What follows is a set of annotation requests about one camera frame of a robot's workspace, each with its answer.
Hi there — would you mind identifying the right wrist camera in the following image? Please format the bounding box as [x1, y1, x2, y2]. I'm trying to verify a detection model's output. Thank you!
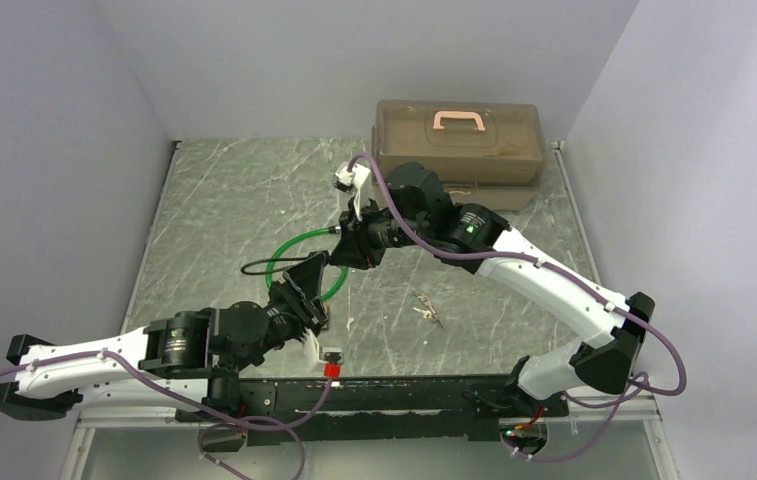
[333, 163, 372, 226]

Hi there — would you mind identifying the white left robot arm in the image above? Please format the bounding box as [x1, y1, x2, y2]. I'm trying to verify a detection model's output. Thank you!
[0, 251, 343, 421]

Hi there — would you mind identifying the green cable lock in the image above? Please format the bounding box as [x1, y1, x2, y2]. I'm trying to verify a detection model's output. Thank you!
[264, 226, 349, 301]

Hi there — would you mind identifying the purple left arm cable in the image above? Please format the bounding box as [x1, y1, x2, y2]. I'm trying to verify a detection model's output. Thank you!
[0, 351, 336, 480]

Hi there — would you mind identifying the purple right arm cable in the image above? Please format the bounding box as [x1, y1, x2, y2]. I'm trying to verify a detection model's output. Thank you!
[348, 152, 688, 464]

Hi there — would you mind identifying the silver key bunch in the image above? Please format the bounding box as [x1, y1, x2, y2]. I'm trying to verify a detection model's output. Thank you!
[413, 294, 445, 330]

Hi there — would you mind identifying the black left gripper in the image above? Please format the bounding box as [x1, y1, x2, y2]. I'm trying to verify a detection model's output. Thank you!
[230, 255, 332, 374]

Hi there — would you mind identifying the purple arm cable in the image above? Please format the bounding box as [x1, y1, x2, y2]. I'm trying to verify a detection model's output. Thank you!
[0, 351, 336, 480]
[348, 152, 688, 464]

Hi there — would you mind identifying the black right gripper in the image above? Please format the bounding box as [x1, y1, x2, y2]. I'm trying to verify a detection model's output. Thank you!
[328, 193, 432, 268]

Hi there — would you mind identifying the brown plastic toolbox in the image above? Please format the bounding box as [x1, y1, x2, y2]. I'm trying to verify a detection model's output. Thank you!
[371, 100, 549, 211]

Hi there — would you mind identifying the brass padlock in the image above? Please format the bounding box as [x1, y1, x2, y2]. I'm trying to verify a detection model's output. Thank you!
[320, 305, 331, 331]

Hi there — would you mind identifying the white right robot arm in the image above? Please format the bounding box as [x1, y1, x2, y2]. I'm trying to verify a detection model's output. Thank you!
[331, 154, 654, 415]

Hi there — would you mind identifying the black cable padlock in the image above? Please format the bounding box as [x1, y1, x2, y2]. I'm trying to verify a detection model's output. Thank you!
[239, 250, 327, 276]

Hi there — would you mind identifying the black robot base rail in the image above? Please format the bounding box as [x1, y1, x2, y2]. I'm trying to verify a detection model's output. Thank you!
[175, 374, 571, 446]

